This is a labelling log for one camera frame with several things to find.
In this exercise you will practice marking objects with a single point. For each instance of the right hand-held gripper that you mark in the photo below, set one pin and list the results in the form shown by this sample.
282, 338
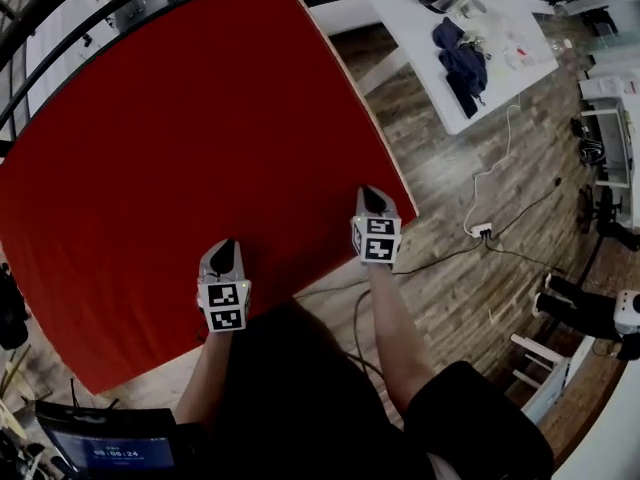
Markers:
377, 243

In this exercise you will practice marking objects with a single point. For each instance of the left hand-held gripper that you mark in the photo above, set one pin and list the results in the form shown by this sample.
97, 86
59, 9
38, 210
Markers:
225, 308

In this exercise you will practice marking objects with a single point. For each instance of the red cloth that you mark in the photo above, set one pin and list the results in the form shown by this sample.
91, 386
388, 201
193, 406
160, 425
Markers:
200, 143

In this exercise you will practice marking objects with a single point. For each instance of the person's left forearm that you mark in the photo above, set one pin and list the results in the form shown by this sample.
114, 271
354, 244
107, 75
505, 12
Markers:
205, 378

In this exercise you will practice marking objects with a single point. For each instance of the person's right forearm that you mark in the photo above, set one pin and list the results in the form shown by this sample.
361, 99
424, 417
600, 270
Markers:
395, 333

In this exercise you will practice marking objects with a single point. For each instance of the white power strip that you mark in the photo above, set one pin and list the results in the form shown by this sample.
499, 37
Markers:
481, 229

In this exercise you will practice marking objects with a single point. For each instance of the person's black shirt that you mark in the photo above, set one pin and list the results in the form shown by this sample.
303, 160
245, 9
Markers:
300, 408

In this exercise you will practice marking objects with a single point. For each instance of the navy blue cloth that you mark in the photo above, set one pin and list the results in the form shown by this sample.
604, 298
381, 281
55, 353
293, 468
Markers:
465, 68

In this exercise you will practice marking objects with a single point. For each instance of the white table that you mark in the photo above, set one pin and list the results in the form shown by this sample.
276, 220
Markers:
400, 18

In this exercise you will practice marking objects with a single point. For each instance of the black monitor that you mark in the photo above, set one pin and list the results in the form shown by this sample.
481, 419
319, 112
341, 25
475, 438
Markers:
125, 453

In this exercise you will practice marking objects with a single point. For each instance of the white stool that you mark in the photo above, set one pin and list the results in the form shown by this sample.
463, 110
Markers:
537, 350

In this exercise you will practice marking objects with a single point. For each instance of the clear plastic bag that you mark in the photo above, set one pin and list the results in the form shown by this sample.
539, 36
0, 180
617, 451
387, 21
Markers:
520, 43

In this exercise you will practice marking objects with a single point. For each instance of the black white humanoid robot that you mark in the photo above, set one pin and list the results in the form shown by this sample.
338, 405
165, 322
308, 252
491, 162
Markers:
575, 303

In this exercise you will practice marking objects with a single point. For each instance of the white shelf unit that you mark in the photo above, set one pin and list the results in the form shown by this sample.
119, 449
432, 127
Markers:
612, 133

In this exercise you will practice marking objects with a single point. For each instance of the round yellow table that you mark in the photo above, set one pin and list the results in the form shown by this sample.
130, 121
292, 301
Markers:
7, 415

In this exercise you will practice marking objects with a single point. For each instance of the black metal railing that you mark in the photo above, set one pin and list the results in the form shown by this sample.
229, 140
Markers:
50, 13

